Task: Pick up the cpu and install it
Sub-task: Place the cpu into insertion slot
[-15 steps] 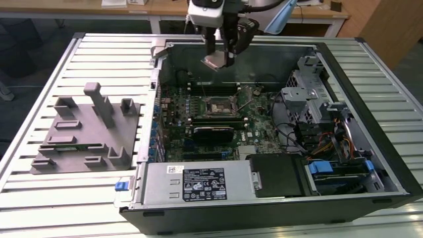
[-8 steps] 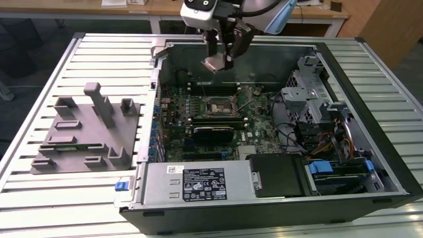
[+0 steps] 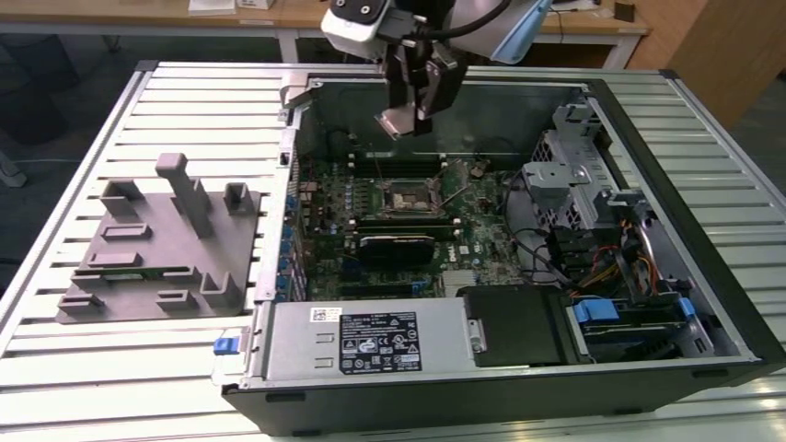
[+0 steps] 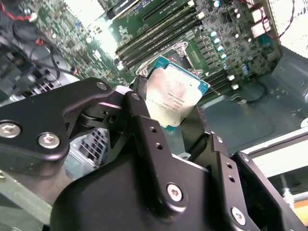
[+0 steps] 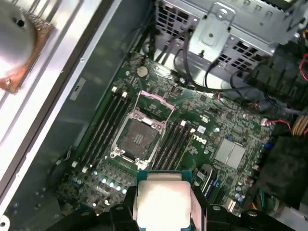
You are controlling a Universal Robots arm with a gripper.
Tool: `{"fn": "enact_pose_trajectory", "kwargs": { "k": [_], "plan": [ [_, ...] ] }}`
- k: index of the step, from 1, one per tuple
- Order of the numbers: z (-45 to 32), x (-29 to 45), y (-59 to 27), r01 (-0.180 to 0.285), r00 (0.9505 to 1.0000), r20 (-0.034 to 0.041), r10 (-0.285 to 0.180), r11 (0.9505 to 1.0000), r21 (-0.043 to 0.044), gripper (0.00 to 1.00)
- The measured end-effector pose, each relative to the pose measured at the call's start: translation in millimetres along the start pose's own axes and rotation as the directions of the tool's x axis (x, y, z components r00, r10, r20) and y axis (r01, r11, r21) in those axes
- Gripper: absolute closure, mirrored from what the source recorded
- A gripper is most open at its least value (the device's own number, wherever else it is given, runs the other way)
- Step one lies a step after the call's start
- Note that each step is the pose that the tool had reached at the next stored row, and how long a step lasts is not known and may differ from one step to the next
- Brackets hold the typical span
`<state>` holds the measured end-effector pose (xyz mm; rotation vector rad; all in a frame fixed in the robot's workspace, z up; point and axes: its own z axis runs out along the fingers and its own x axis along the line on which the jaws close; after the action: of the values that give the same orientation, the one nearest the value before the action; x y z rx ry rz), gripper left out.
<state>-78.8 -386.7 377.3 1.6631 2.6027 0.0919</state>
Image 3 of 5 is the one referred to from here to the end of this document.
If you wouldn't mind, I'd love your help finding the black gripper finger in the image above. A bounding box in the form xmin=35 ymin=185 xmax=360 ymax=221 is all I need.
xmin=386 ymin=68 xmax=414 ymax=115
xmin=412 ymin=57 xmax=464 ymax=138

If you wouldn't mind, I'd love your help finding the silver CPU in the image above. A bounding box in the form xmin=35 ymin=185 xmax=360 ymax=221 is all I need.
xmin=376 ymin=103 xmax=425 ymax=139

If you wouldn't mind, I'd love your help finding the CPU socket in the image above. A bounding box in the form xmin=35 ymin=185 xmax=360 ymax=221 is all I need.
xmin=380 ymin=179 xmax=445 ymax=218

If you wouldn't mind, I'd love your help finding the black RAM slot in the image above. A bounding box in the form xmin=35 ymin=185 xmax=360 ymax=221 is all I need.
xmin=354 ymin=215 xmax=461 ymax=228
xmin=349 ymin=153 xmax=449 ymax=167
xmin=356 ymin=227 xmax=460 ymax=238
xmin=349 ymin=165 xmax=449 ymax=180

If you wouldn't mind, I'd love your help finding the metal socket cover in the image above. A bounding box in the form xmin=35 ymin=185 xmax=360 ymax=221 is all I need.
xmin=434 ymin=157 xmax=476 ymax=204

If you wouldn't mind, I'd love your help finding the grey metal drive cage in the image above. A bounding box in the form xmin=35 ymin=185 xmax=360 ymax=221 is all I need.
xmin=521 ymin=103 xmax=622 ymax=231

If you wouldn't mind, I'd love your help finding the green motherboard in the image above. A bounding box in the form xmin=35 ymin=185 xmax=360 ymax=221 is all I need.
xmin=294 ymin=156 xmax=542 ymax=300

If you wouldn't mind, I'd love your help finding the black graphics card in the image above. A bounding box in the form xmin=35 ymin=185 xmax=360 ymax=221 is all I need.
xmin=360 ymin=233 xmax=438 ymax=268

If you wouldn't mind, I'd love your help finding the silver chipset heatsink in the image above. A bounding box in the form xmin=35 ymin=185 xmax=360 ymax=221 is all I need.
xmin=442 ymin=270 xmax=478 ymax=296

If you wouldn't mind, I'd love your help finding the grey parts rack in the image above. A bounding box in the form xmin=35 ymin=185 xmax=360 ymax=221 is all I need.
xmin=54 ymin=153 xmax=265 ymax=326

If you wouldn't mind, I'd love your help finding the wooden cabinet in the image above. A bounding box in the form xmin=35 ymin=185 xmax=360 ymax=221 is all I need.
xmin=629 ymin=0 xmax=786 ymax=125

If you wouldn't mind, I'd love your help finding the black plastic shroud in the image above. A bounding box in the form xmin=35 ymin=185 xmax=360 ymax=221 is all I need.
xmin=460 ymin=285 xmax=582 ymax=368

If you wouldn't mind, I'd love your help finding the blue disk carrier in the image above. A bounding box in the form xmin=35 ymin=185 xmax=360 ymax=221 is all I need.
xmin=573 ymin=298 xmax=620 ymax=324

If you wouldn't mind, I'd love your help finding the silver power supply unit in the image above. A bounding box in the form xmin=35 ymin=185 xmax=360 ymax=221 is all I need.
xmin=261 ymin=297 xmax=481 ymax=383

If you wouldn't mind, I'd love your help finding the black office chair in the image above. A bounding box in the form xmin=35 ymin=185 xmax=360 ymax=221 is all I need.
xmin=0 ymin=34 xmax=82 ymax=144

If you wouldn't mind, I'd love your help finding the green RAM stick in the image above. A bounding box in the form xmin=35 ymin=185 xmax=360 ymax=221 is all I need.
xmin=101 ymin=270 xmax=167 ymax=283

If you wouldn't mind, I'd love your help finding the white chair foot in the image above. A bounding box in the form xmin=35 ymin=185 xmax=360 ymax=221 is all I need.
xmin=0 ymin=150 xmax=30 ymax=188

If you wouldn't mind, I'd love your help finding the black open PC case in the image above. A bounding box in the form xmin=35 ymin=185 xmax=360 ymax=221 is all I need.
xmin=211 ymin=71 xmax=786 ymax=438

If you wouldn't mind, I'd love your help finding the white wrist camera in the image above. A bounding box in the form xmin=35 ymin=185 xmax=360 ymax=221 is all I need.
xmin=321 ymin=0 xmax=396 ymax=50

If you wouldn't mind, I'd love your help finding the black wire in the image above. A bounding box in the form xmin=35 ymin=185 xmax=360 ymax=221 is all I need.
xmin=508 ymin=225 xmax=566 ymax=285

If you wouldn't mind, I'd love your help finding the orange wire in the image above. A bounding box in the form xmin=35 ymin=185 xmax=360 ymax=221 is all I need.
xmin=568 ymin=246 xmax=620 ymax=296

